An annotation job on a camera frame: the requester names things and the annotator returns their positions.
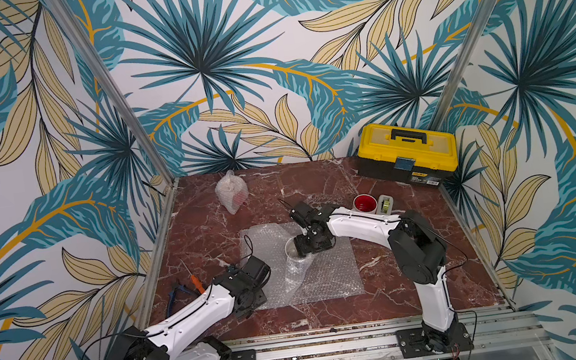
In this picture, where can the white mug red inside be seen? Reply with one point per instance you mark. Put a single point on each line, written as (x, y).
(365, 203)

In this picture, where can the clear bubble wrap sheet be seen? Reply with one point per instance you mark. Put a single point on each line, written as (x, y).
(296, 280)
(232, 192)

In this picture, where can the front aluminium rail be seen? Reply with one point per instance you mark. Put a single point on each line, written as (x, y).
(496, 333)

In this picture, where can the lavender mug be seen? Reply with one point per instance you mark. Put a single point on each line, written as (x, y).
(296, 264)

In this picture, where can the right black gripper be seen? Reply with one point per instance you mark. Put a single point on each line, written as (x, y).
(303, 216)

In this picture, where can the small green white box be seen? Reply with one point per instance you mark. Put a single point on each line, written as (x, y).
(385, 205)

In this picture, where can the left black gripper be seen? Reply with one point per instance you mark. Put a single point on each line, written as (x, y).
(261, 300)

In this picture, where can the right aluminium frame post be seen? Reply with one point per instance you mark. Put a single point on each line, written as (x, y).
(481, 17)

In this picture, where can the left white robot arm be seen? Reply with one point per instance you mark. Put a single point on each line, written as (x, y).
(181, 336)

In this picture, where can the aluminium frame post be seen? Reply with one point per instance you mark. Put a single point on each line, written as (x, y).
(481, 17)
(68, 22)

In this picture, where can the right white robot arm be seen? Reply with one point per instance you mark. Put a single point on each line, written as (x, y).
(419, 251)

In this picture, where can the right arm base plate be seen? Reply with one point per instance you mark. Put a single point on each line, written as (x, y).
(426, 341)

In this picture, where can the yellow black toolbox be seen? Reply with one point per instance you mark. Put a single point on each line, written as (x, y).
(404, 155)

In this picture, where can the left aluminium frame post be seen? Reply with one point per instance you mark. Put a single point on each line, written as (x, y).
(68, 22)

